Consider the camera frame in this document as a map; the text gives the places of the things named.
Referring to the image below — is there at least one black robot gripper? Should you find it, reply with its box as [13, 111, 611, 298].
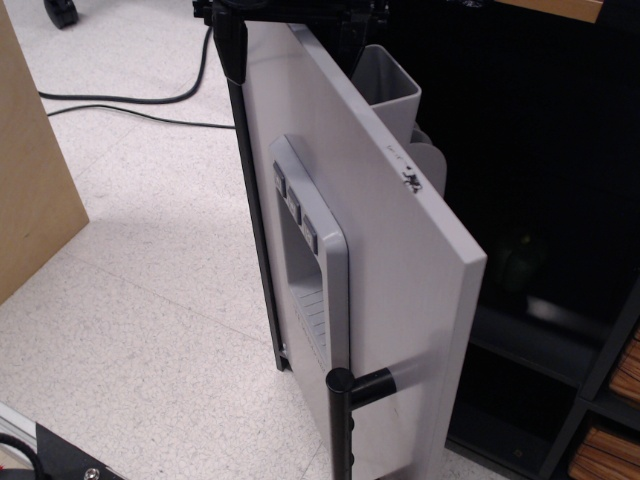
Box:
[192, 0, 389, 84]

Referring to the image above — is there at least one grey toy fridge door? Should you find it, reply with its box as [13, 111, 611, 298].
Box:
[243, 22, 486, 479]

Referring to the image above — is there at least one black caster wheel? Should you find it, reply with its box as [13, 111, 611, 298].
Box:
[43, 0, 79, 29]

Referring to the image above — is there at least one wooden countertop edge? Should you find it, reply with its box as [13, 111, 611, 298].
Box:
[496, 0, 604, 24]

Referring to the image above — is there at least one brown wooden board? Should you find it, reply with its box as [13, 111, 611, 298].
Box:
[1, 6, 89, 301]

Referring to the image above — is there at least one green toy pear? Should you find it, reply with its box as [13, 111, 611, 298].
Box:
[498, 231, 547, 292]

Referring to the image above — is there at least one black shelf unit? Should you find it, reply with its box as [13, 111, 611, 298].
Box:
[541, 284, 639, 479]

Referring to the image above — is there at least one upper orange storage basket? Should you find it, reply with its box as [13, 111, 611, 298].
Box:
[609, 328, 639, 405]

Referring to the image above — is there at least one orange storage basket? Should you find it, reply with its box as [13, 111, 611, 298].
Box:
[609, 328, 639, 405]
[568, 426, 639, 480]

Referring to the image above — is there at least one lower orange storage basket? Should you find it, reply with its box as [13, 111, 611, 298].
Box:
[568, 426, 639, 480]

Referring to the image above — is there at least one thick black floor cable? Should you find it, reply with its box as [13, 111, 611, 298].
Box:
[38, 24, 213, 105]

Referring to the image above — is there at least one thin black floor cable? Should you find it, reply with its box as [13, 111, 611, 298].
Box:
[47, 103, 236, 130]

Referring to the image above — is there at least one black fridge cabinet frame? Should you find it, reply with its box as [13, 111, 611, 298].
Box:
[214, 0, 640, 480]

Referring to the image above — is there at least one black cylindrical door handle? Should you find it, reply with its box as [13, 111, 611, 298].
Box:
[325, 367, 397, 479]

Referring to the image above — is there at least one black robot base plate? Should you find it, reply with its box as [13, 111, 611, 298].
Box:
[0, 422, 126, 480]

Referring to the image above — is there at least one black braided cable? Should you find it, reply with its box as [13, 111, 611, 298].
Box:
[0, 432, 46, 480]

